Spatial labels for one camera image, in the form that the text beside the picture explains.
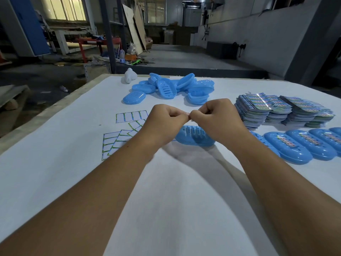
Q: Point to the person's left hand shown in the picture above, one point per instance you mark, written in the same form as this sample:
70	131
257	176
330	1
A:
162	126

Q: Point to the person's right hand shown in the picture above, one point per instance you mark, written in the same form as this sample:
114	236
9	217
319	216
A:
221	122

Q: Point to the fanned backing sheets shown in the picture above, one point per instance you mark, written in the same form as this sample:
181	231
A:
136	126

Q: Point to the blue plastic box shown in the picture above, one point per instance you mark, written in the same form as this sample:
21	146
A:
295	157
331	145
321	153
191	137
336	131
266	143

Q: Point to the stacks of colourful sticker sheets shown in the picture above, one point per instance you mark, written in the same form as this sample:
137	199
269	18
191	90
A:
253	110

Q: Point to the green-edged sticker sheet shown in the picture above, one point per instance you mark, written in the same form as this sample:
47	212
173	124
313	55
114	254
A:
129	116

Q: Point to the pile of blue soap dishes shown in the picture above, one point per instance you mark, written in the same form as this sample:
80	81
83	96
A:
166	87

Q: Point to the person's left forearm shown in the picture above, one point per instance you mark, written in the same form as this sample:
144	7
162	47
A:
77	205

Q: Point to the person's right forearm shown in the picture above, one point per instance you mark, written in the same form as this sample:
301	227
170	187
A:
293	197

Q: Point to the black box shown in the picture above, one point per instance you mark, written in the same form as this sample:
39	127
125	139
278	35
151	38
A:
222	50

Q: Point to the orange box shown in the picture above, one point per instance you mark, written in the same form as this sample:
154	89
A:
130	57

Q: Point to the small white plastic figure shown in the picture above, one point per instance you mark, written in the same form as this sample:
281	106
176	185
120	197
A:
130	75

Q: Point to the green tool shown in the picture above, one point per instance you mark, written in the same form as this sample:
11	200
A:
136	62

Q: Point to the clear water bottle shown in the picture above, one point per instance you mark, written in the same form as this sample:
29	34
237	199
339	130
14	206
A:
122	57

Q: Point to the white plastic bag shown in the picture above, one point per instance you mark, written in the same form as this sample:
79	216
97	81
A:
131	48

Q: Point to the wicker basket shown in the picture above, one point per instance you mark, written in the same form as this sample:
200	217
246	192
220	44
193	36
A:
149	43

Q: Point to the pale wooden crate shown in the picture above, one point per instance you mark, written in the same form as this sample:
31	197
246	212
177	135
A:
96	73

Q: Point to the pale leaning plywood board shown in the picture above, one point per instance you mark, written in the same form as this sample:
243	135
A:
133	30

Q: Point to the brown leaning board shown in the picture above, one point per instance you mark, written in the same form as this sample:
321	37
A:
140	26

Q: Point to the plastic bottle on floor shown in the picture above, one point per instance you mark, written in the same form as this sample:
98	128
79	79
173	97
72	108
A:
64	89

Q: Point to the silver machine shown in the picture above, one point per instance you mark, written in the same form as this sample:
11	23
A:
193	17

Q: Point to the red metal table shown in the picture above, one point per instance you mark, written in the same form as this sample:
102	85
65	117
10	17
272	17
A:
90	41

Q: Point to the wide window with grid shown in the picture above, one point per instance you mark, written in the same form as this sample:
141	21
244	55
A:
155	10

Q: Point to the grey slanted pillar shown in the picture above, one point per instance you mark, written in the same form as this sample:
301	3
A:
311	45

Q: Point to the wooden pallet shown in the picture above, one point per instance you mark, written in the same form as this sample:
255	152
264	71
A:
12	95

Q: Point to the large bright window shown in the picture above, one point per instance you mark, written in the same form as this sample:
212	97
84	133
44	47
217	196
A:
64	8

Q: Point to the blue and white machine cabinet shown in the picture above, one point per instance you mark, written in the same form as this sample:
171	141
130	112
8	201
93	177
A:
30	26

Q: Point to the black wall plug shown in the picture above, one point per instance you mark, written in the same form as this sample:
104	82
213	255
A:
241	47

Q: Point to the thick dark steel post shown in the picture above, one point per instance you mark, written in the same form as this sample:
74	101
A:
108	37

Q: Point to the thin dark steel post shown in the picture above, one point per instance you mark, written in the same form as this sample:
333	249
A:
121	23

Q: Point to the white metal workbench frame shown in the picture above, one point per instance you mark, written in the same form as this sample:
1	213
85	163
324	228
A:
61	39

